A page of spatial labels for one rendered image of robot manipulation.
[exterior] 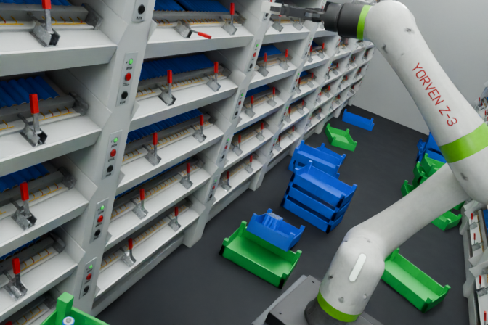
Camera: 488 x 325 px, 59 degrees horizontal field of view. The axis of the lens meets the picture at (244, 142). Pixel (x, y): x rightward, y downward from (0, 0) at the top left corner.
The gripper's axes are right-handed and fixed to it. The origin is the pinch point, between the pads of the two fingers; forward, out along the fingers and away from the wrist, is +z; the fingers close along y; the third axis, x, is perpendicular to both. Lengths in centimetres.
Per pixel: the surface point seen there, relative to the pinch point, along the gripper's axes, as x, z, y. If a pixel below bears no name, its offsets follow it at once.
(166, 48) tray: -11.6, 11.5, -36.1
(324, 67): -37, 18, 155
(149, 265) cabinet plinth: -97, 30, -10
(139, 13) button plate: -3, 9, -50
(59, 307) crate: -50, -1, -81
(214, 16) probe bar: -4.8, 16.7, -4.6
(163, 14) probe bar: -4.3, 16.1, -32.1
